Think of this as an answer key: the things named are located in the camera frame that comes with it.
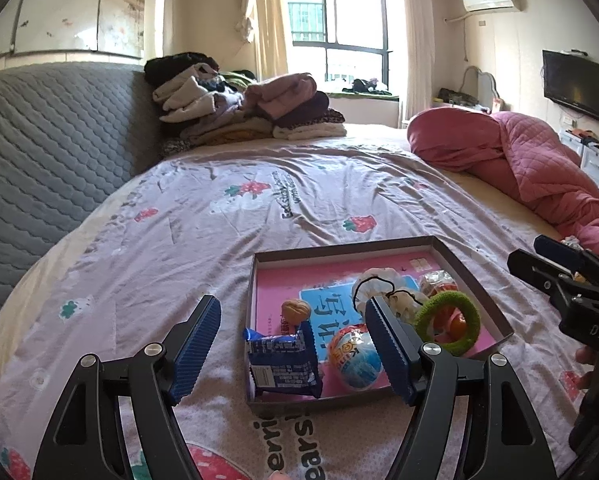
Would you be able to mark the small orange mandarin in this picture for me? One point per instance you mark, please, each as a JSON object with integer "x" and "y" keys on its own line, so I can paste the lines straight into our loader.
{"x": 449, "y": 325}

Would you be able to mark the red surprise egg toy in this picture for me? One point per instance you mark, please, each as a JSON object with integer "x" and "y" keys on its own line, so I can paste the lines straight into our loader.
{"x": 434, "y": 282}

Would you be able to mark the cream black-trimmed scrunchie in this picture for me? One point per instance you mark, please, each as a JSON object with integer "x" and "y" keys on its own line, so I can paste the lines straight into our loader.
{"x": 405, "y": 302}

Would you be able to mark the pink quilted duvet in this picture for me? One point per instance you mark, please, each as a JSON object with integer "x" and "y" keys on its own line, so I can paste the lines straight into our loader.
{"x": 519, "y": 155}

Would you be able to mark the dark clothes on windowsill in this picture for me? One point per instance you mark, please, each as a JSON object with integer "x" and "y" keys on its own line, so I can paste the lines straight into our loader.
{"x": 367, "y": 86}

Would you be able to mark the white air conditioner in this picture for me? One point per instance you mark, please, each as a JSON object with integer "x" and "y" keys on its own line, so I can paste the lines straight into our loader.
{"x": 491, "y": 5}

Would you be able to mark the white drawer cabinet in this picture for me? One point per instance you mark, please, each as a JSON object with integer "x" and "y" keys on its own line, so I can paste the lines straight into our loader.
{"x": 585, "y": 144}

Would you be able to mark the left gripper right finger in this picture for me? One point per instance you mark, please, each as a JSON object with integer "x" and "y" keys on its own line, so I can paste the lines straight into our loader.
{"x": 475, "y": 411}

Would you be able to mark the shallow grey cardboard box tray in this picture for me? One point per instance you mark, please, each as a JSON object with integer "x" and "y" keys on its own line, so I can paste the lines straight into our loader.
{"x": 423, "y": 321}

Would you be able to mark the grey quilted headboard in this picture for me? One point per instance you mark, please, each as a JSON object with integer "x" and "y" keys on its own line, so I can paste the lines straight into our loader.
{"x": 71, "y": 134}

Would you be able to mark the left beige curtain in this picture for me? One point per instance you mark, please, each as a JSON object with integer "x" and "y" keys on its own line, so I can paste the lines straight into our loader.
{"x": 264, "y": 24}

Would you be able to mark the strawberry print bed sheet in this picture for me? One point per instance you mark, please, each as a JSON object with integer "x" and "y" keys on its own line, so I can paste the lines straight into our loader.
{"x": 192, "y": 228}

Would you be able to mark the person's right hand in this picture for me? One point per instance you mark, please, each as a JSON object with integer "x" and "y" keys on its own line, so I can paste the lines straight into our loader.
{"x": 585, "y": 356}

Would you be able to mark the brown walnut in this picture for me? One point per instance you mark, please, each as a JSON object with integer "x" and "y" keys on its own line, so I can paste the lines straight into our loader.
{"x": 295, "y": 311}

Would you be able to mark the blossom tree wall panel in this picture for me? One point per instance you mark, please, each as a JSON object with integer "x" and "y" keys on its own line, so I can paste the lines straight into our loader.
{"x": 109, "y": 26}

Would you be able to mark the pile of folded clothes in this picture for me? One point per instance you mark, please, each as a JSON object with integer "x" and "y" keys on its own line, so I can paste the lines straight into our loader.
{"x": 200, "y": 106}

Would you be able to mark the right beige curtain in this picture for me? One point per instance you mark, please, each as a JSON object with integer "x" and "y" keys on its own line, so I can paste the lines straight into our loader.
{"x": 420, "y": 57}

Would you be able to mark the window with dark frame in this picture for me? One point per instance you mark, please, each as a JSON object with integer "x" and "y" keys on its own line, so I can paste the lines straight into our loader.
{"x": 342, "y": 43}

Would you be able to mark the beige curtain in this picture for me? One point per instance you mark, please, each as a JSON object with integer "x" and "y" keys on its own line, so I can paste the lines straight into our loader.
{"x": 420, "y": 57}
{"x": 264, "y": 24}

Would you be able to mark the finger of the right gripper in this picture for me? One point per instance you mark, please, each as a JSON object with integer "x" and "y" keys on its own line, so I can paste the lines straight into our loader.
{"x": 582, "y": 261}
{"x": 541, "y": 273}

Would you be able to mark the blue surprise egg toy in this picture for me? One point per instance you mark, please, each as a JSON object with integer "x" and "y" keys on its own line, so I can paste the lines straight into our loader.
{"x": 353, "y": 356}

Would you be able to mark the blue cookie snack pack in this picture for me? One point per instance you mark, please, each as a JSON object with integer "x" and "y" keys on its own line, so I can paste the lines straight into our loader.
{"x": 286, "y": 364}

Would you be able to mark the small colourful doll toy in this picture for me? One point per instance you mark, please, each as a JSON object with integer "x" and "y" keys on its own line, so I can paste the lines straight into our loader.
{"x": 572, "y": 242}

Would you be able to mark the wall mounted black television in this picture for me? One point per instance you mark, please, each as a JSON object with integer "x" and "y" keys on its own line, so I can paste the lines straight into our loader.
{"x": 571, "y": 81}

